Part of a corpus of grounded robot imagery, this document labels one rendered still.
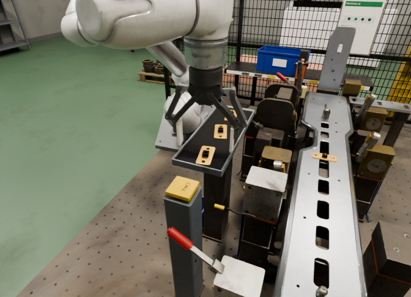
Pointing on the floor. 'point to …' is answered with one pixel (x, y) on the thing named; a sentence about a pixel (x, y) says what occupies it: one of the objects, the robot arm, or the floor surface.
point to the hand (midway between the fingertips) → (205, 142)
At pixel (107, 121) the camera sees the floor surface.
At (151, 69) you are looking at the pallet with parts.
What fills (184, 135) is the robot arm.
